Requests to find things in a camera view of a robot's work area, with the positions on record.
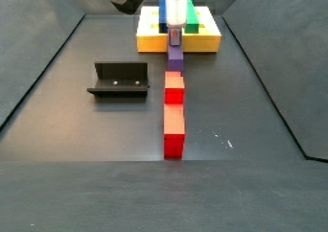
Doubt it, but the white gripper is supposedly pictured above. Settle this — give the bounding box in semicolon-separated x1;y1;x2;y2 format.
165;0;188;46

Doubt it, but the purple block piece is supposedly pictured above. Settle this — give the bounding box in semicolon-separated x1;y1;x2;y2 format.
168;46;184;72

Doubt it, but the yellow base board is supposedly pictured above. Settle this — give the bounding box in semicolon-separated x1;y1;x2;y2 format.
136;5;224;54

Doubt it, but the blue bar block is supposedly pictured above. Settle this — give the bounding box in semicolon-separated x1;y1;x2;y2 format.
160;0;168;34

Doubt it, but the green bar block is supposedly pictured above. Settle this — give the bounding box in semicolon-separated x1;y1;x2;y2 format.
185;0;198;34

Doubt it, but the red block piece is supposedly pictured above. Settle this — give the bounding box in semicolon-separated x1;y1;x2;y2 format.
164;71;186;159

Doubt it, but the black angle bracket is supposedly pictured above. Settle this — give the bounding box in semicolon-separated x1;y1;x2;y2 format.
87;61;149;95

